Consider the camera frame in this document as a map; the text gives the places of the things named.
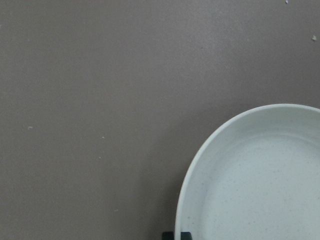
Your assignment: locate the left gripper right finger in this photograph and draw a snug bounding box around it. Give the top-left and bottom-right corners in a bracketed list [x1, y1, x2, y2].
[180, 231, 193, 240]

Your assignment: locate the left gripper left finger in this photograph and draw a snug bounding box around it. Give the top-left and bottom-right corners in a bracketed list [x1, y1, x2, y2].
[161, 231, 174, 240]

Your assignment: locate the round cream plate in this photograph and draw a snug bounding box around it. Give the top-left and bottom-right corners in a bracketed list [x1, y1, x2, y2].
[174, 104, 320, 240]

